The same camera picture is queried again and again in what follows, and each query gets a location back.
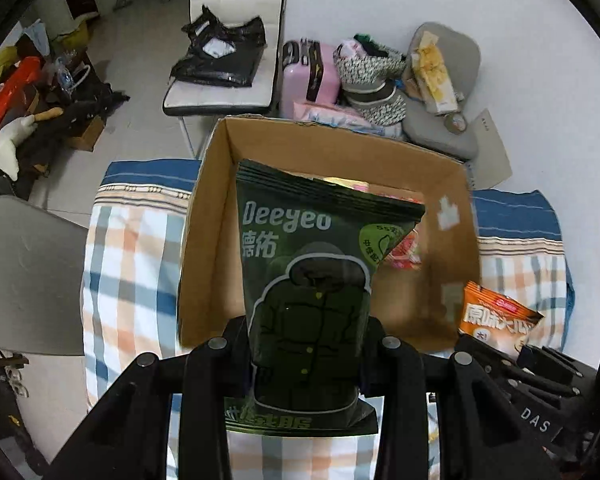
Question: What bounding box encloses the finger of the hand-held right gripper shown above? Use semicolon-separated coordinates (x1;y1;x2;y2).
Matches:
519;344;599;387
454;332;556;411

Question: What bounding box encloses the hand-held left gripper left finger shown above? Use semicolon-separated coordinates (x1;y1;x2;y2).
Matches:
45;316;255;480

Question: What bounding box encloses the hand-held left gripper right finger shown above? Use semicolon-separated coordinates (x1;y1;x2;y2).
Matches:
359;316;562;480

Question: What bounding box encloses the orange snack packet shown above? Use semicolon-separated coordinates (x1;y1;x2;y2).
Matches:
457;281;545;360

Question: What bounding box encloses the dark green snack packet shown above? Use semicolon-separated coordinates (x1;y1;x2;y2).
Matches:
224;159;427;437

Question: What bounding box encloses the brown cardboard box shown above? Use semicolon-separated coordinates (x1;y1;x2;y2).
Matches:
177;115;484;359

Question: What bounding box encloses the pink snack packet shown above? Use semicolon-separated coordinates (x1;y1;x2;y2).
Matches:
377;220;425;272

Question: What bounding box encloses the plaid cloth covered table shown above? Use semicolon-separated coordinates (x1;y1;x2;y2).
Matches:
80;159;577;480

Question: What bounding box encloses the beige cardboard sheet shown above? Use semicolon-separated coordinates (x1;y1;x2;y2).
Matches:
464;108;513;192

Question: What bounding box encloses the grey cushioned chair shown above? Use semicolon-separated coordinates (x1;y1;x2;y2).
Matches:
401;22;482;162

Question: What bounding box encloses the pastel tissue pack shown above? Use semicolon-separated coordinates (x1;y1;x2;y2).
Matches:
293;99;378;133

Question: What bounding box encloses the patterned bucket hat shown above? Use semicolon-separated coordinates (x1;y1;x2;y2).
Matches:
344;80;408;127

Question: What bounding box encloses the yellow snack packet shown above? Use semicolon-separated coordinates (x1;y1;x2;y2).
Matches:
411;31;459;115

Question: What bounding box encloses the pink suitcase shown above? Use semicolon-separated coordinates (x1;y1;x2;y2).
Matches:
280;38;342;120

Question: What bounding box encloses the patterned fabric bag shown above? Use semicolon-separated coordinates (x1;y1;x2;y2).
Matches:
333;34;409;86

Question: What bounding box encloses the black plastic bag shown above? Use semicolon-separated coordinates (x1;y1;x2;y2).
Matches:
169;5;267;89

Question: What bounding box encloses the white goose plush toy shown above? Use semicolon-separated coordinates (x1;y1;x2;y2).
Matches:
0;107;64;182

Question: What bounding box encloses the red plastic bag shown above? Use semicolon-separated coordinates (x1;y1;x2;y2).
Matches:
0;56;43;147

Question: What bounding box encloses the yellow plastic bag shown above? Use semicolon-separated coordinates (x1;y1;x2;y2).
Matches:
55;19;91;51

